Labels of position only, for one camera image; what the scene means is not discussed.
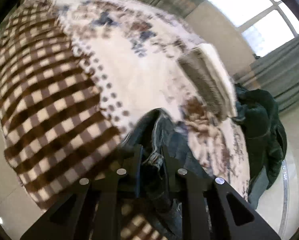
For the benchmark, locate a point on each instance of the dark blue denim jeans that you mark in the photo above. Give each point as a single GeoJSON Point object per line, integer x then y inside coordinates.
{"type": "Point", "coordinates": [157, 134]}

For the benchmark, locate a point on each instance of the floral bed blanket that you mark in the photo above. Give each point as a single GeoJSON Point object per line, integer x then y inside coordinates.
{"type": "Point", "coordinates": [75, 78]}

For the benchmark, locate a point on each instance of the right green curtain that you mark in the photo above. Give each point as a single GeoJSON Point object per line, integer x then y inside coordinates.
{"type": "Point", "coordinates": [277, 73]}

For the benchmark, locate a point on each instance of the window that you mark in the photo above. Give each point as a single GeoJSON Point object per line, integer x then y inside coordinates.
{"type": "Point", "coordinates": [265, 25]}

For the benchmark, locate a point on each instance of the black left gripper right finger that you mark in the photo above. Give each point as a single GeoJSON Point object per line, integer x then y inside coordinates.
{"type": "Point", "coordinates": [211, 208]}

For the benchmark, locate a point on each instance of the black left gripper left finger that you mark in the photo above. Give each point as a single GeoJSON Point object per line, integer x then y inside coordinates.
{"type": "Point", "coordinates": [91, 209]}

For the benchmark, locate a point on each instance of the folded light blue jeans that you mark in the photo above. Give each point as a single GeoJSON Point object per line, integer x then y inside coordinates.
{"type": "Point", "coordinates": [257, 187]}

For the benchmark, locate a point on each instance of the folded white pants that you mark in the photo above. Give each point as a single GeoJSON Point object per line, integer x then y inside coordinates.
{"type": "Point", "coordinates": [210, 53]}

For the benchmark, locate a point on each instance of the dark green velvet robe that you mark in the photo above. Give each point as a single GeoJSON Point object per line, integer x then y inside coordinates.
{"type": "Point", "coordinates": [265, 136]}

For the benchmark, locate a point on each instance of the folded grey pants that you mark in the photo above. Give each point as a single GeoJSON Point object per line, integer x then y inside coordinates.
{"type": "Point", "coordinates": [195, 66]}

